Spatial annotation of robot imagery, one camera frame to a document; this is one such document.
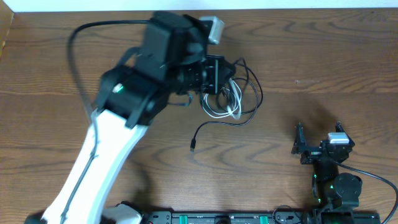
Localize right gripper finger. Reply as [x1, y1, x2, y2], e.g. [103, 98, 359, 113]
[294, 123, 307, 152]
[335, 121, 351, 140]

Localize black usb cable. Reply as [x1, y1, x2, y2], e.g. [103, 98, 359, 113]
[189, 57, 264, 154]

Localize white usb cable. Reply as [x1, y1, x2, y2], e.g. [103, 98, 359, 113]
[200, 78, 243, 121]

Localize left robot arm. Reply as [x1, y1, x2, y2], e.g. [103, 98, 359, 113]
[26, 11, 235, 223]

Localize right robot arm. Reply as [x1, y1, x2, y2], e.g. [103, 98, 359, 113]
[292, 123, 363, 223]

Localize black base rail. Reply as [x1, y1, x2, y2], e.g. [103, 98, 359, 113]
[136, 210, 382, 224]

